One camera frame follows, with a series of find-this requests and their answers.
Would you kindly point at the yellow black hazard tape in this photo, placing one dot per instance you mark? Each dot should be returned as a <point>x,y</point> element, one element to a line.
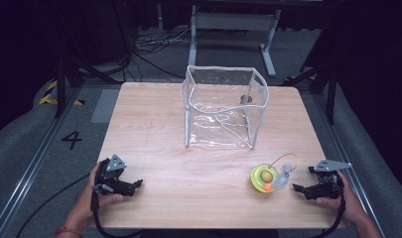
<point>49,95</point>

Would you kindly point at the person's left hand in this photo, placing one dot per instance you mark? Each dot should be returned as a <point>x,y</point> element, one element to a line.
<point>89,200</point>

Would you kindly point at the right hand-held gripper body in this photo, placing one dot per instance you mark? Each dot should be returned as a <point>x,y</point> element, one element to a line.
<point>327,185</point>

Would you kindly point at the metal floor rail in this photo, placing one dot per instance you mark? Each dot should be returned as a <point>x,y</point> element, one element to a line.
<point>344,148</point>
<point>29,168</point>

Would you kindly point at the person's right hand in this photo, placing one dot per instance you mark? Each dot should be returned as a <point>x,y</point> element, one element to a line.
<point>349,205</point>

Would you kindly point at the yellow-green round toy with ball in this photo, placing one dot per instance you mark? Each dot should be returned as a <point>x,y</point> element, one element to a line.
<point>263,177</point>

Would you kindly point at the grey metal table frame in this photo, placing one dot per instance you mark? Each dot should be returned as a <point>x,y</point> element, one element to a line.
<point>233,21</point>

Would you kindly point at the clear plastic storage bag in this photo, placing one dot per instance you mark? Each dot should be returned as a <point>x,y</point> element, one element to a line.
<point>221,109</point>

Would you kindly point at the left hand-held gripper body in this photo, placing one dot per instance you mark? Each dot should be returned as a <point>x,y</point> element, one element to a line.
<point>113,180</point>

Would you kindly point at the black metal stand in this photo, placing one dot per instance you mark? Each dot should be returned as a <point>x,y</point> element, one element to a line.
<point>331,89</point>
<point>61,86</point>

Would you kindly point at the small clear plastic bottle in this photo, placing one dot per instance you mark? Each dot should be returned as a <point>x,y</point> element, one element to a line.
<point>282,178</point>

